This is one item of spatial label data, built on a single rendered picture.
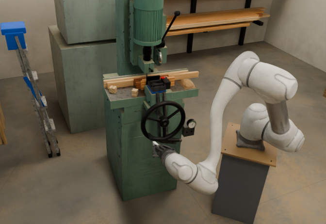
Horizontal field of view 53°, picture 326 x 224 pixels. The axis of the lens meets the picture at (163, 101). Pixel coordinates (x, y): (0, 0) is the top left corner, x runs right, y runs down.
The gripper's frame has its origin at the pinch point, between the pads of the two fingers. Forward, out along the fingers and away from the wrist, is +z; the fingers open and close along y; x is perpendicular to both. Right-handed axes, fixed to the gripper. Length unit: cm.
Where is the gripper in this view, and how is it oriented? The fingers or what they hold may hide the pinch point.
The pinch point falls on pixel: (155, 145)
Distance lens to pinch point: 183.5
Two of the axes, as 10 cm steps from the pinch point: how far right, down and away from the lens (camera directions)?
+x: 0.8, 9.7, 2.2
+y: -9.3, 1.5, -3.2
